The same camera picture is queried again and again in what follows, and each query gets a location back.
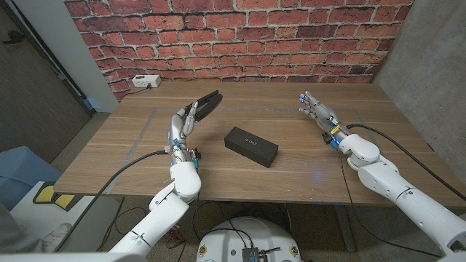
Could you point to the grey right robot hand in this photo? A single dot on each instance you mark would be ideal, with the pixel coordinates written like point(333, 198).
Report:
point(322, 113)

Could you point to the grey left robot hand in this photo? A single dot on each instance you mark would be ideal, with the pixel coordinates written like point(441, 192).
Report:
point(178, 127)

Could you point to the black stapler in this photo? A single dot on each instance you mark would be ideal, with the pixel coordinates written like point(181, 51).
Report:
point(209, 103)

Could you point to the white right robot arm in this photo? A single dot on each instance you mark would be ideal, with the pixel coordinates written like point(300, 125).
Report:
point(407, 196)

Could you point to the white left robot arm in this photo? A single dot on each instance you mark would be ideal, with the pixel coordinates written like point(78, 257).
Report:
point(164, 214)

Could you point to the black rectangular box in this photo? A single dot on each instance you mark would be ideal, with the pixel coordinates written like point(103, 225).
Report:
point(251, 145)

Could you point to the white power strip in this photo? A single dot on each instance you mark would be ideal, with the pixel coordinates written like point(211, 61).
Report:
point(146, 81)

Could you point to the red brick printed backdrop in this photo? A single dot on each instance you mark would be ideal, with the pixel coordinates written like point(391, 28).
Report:
point(236, 36)

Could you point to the metal table leg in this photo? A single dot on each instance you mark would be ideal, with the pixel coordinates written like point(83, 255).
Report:
point(346, 229)

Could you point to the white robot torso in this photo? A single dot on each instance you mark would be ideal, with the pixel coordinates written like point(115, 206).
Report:
point(251, 236)

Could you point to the grey torso electronics module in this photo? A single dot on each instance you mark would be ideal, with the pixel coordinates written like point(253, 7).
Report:
point(251, 254)

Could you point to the dark grey door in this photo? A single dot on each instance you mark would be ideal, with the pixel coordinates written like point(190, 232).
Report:
point(29, 102)

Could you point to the white floor board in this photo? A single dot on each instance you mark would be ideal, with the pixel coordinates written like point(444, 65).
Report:
point(54, 218)

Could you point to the blue upholstered seat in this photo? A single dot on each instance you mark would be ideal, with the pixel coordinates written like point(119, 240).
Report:
point(22, 171)

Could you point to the white sneaker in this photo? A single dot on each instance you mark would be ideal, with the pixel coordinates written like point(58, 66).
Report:
point(56, 236)

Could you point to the person's grey trouser leg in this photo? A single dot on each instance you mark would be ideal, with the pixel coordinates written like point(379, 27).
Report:
point(14, 233)

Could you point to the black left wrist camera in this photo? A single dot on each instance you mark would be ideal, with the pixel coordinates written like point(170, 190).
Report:
point(196, 153)

